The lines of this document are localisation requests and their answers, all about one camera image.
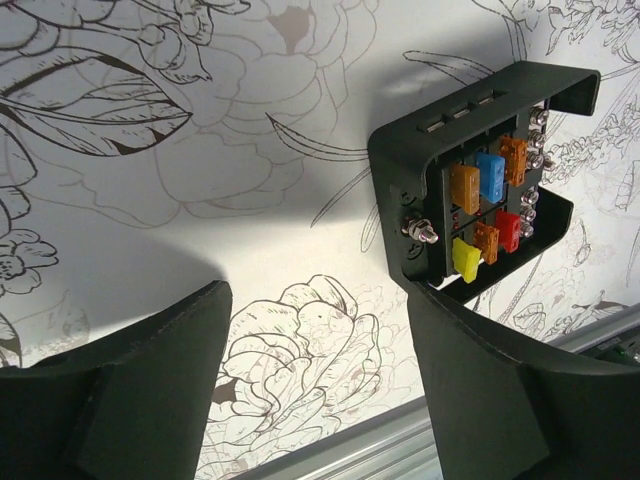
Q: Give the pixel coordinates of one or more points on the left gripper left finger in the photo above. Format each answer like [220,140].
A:
[131,405]

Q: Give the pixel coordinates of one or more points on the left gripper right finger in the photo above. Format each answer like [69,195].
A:
[506,406]

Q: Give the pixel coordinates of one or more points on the yellow blade fuse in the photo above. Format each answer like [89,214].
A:
[466,259]

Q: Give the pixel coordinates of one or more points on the orange blade fuse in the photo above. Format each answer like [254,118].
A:
[486,239]

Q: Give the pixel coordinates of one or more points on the red blade fuse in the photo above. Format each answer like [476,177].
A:
[509,226]

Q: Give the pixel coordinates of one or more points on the black fuse box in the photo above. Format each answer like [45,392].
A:
[442,168]

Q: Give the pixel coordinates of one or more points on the floral patterned table mat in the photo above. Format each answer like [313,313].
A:
[149,148]

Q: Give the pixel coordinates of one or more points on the aluminium rail beam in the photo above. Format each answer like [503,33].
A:
[396,445]

